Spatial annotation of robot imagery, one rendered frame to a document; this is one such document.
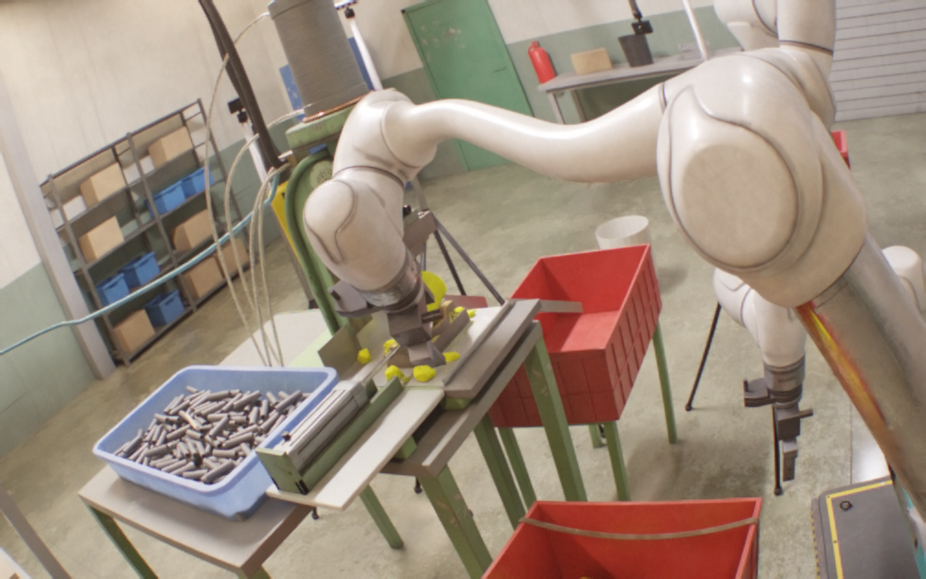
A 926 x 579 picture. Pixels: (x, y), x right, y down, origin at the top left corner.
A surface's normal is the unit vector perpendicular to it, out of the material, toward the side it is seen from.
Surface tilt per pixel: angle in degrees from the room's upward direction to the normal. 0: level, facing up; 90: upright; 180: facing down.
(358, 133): 42
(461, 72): 90
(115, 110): 90
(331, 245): 115
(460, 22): 90
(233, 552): 0
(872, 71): 90
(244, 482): 100
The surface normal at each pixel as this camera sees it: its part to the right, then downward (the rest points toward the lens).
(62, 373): 0.82, -0.09
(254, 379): -0.52, 0.33
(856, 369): -0.64, 0.62
